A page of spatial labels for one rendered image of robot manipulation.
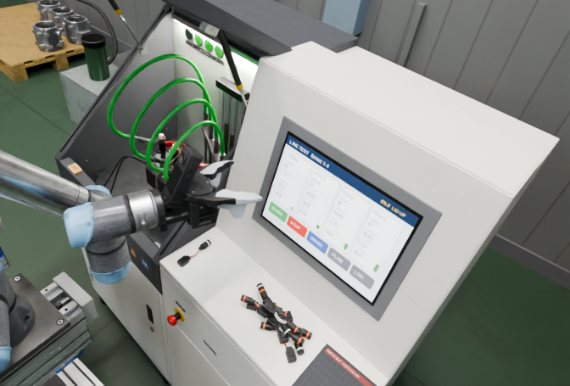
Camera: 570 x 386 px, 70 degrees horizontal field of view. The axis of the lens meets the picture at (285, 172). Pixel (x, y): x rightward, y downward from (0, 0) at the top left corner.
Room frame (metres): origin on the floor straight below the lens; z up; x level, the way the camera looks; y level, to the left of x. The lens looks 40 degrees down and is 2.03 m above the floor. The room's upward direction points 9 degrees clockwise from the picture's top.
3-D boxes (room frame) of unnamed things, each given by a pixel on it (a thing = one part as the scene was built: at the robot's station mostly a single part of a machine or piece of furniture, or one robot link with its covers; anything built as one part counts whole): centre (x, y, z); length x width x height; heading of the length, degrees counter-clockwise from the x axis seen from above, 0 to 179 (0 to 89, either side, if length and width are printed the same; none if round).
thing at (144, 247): (0.98, 0.60, 0.87); 0.62 x 0.04 x 0.16; 53
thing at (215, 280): (0.63, -0.01, 0.96); 0.70 x 0.22 x 0.03; 53
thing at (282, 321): (0.61, -0.04, 1.01); 0.23 x 0.11 x 0.06; 53
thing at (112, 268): (0.51, 0.33, 1.34); 0.11 x 0.08 x 0.11; 34
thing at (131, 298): (0.97, 0.61, 0.44); 0.65 x 0.02 x 0.68; 53
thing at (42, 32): (3.80, 2.81, 0.19); 1.37 x 0.94 x 0.38; 60
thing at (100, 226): (0.49, 0.32, 1.43); 0.11 x 0.08 x 0.09; 124
